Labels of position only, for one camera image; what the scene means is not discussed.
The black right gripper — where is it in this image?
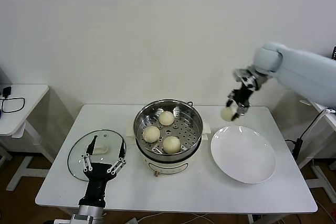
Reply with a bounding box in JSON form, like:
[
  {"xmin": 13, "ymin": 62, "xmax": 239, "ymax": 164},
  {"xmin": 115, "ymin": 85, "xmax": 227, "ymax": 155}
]
[{"xmin": 225, "ymin": 84, "xmax": 255, "ymax": 120}]

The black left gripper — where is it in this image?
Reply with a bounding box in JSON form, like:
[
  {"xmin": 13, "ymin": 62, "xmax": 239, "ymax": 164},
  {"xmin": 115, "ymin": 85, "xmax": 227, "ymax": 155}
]
[{"xmin": 78, "ymin": 134, "xmax": 127, "ymax": 208}]

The white steamed baozi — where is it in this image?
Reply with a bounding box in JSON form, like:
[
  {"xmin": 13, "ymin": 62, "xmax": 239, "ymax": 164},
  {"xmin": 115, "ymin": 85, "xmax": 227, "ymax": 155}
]
[
  {"xmin": 162, "ymin": 136, "xmax": 182, "ymax": 154},
  {"xmin": 158, "ymin": 111, "xmax": 175, "ymax": 126},
  {"xmin": 220, "ymin": 106, "xmax": 237, "ymax": 122},
  {"xmin": 142, "ymin": 126, "xmax": 161, "ymax": 143}
]

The round glass pot lid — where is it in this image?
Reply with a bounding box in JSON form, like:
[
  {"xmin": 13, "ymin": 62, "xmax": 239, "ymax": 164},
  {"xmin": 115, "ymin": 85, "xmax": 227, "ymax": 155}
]
[{"xmin": 67, "ymin": 129, "xmax": 128, "ymax": 182}]

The perforated steel steamer basket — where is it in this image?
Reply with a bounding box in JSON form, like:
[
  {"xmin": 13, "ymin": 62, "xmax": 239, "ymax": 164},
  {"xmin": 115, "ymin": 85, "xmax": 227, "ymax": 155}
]
[{"xmin": 133, "ymin": 99, "xmax": 204, "ymax": 157}]

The round white plate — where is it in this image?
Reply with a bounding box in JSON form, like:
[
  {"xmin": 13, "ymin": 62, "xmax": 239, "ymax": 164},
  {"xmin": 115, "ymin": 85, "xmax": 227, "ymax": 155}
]
[{"xmin": 209, "ymin": 125, "xmax": 277, "ymax": 184}]

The white electric cooker pot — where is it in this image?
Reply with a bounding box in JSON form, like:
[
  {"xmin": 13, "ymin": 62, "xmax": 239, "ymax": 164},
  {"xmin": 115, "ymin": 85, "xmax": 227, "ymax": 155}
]
[{"xmin": 126, "ymin": 119, "xmax": 212, "ymax": 177}]

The small white side table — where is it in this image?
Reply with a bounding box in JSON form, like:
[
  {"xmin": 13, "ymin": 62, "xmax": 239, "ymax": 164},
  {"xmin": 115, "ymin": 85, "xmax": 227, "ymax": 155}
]
[{"xmin": 0, "ymin": 84, "xmax": 50, "ymax": 192}]

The white desk with laptop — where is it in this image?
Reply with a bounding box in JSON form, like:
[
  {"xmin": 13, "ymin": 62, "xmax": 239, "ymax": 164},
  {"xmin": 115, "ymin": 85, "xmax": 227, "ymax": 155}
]
[{"xmin": 299, "ymin": 98, "xmax": 336, "ymax": 190}]

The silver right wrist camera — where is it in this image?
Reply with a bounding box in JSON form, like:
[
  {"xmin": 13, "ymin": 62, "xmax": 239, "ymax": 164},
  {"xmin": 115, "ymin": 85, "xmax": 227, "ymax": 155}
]
[{"xmin": 233, "ymin": 68, "xmax": 257, "ymax": 88}]

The white laptop cable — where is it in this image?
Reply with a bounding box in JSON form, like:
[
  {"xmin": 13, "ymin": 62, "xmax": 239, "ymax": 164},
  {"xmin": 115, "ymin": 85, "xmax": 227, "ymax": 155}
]
[{"xmin": 301, "ymin": 108, "xmax": 336, "ymax": 141}]

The black looped cable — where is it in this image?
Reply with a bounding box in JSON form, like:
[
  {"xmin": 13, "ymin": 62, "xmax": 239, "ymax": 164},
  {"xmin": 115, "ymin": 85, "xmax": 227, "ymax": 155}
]
[{"xmin": 0, "ymin": 95, "xmax": 26, "ymax": 114}]

